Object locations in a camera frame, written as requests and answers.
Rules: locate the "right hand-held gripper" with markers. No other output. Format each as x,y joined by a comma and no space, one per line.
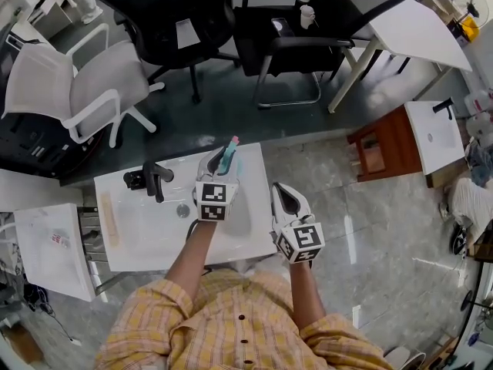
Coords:
304,239

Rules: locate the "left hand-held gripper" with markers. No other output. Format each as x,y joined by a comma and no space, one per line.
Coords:
213,202

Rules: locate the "teal spray bottle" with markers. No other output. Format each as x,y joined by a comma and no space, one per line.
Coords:
230,154

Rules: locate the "person's left forearm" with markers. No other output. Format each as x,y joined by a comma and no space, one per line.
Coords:
192,260

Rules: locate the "person's right forearm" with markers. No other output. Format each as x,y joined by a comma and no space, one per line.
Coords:
306,295

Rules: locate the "metal drain plug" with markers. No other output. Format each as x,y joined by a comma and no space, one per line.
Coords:
183,210

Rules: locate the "black faucet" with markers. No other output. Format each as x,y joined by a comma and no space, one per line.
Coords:
445,106
154,179

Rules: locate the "black soap dispenser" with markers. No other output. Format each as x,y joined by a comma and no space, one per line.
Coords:
134,179

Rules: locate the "white washbasin table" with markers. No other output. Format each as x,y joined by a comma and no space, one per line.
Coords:
154,241

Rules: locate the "brown wooden cabinet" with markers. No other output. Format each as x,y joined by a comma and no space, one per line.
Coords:
389,145

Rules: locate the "beige wooden strip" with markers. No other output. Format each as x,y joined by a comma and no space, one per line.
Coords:
109,218

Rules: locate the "yellow plaid shirt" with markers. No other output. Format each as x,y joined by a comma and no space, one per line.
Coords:
231,330

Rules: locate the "black mesh visitor chair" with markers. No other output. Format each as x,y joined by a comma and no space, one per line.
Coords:
292,52

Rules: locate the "white office chair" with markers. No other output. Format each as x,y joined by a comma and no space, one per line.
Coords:
96,87

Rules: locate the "black phone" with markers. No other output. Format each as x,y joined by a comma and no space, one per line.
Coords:
283,27

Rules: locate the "black high-back office chair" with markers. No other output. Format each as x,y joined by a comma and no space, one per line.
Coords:
165,21

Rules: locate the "white washbasin on wooden cabinet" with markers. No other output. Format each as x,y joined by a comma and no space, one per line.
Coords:
439,141

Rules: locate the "black cabinet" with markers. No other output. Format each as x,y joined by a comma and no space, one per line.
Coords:
34,145

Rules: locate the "white washbasin with sticker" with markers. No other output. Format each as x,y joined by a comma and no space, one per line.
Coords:
50,256

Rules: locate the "white plastic bags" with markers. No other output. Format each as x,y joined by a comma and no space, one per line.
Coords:
479,114

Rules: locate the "white office table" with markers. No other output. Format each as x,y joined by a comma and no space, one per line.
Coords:
416,33

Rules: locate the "white patterned bag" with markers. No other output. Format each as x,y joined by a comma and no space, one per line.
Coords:
7,245

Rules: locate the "yellow box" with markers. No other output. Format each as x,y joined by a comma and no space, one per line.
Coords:
470,27

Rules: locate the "black standing fan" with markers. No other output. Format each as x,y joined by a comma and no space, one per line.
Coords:
470,0

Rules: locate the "metal stand frame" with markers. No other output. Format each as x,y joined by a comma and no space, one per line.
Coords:
92,245

